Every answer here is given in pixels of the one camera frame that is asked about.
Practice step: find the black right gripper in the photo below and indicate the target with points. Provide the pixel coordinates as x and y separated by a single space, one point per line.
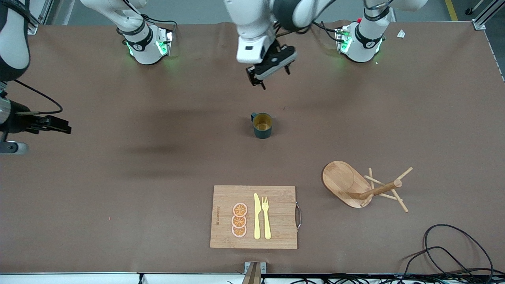
17 122

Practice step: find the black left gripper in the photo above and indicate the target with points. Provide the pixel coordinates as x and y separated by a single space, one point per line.
274 48

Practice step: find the dark teal mug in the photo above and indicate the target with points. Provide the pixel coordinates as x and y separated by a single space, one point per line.
262 133

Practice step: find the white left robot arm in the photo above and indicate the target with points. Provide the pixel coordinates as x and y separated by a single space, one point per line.
367 39

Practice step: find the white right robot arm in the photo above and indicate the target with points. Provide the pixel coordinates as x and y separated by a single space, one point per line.
142 43

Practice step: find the wooden mug rack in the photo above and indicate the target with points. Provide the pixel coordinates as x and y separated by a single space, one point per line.
343 189

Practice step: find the brown table cover sheet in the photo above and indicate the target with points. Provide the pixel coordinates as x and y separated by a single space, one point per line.
118 197

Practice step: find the white paper scrap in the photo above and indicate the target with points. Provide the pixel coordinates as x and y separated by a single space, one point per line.
401 34

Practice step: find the orange slice toy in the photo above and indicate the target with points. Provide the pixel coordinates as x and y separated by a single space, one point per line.
239 232
240 209
238 221

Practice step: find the yellow plastic knife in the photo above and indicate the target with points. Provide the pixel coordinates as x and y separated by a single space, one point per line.
257 221

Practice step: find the yellow plastic fork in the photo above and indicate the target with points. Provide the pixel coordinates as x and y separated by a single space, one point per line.
267 225

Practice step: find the bamboo cutting board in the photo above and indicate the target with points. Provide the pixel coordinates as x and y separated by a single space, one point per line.
276 236

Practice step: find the aluminium frame profile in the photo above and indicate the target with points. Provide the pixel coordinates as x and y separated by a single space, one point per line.
34 29
479 24

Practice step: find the metal table edge bracket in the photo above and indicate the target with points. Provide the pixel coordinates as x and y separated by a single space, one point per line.
262 268

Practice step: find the brown wooden post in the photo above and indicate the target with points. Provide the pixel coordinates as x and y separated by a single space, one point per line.
252 276

